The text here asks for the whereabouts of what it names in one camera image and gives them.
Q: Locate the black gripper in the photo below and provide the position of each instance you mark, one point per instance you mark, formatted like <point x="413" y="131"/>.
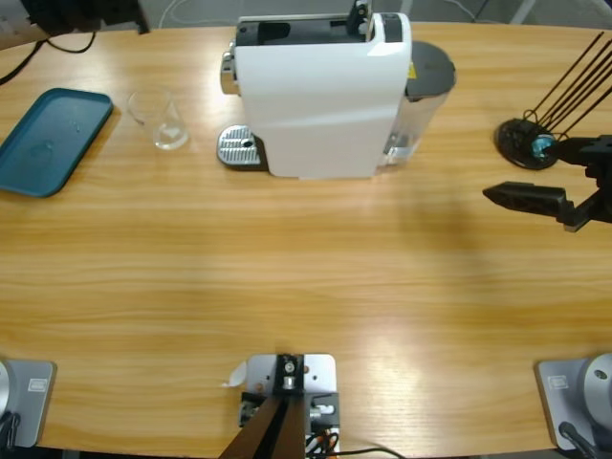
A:
<point x="602" y="191"/>

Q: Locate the blue coffee capsule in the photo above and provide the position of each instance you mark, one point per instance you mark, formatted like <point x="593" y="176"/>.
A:
<point x="541" y="146"/>

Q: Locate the clear glass cup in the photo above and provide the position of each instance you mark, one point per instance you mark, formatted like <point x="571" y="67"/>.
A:
<point x="165" y="136"/>

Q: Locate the white capsule coffee machine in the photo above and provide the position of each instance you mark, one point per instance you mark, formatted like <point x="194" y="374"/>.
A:
<point x="315" y="105"/>

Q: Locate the black capsule holder with rods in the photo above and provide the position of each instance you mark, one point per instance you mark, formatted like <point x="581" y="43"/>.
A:
<point x="514" y="138"/>

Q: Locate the clear water tank grey lid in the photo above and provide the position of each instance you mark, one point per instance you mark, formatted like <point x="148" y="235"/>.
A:
<point x="430" y="67"/>

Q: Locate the metal drip tray grate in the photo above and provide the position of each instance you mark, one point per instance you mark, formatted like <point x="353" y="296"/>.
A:
<point x="236" y="146"/>

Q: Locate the white peeling sticker tab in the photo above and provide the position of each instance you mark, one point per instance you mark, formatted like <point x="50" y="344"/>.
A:
<point x="236" y="375"/>

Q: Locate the teal plastic tray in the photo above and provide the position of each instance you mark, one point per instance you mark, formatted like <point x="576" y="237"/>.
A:
<point x="48" y="143"/>

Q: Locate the arm grey base plate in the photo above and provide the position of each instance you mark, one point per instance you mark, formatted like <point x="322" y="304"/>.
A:
<point x="33" y="406"/>
<point x="559" y="401"/>

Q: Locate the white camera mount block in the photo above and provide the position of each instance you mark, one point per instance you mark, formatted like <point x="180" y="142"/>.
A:
<point x="320" y="370"/>

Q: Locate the dark camera post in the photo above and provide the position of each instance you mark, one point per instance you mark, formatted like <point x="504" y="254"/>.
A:
<point x="272" y="430"/>

